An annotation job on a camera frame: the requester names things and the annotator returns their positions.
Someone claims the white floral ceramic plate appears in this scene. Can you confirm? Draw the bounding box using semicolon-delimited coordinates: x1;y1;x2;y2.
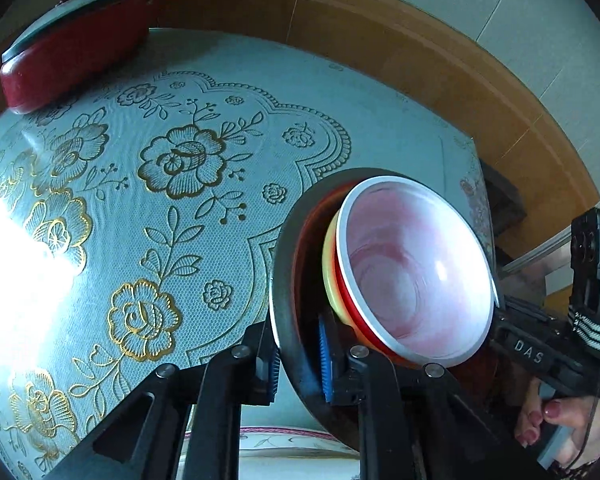
179;426;361;480

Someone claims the yellow ceramic bowl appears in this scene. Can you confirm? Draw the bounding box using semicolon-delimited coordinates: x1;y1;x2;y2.
322;212;354;327

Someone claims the red plastic bowl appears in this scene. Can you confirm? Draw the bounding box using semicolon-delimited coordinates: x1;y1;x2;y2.
336;176;495;367

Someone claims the stainless steel bowl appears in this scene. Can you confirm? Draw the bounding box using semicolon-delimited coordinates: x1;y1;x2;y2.
268;168;390;450

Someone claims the person's right hand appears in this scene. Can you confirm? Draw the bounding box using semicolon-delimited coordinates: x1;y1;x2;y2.
515;377;600;479

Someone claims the floral embossed table cover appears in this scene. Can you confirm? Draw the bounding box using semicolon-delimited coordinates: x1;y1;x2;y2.
0;29;493;479

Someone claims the red pot with lid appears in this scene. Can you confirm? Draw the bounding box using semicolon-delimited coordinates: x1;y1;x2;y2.
0;0;148;115

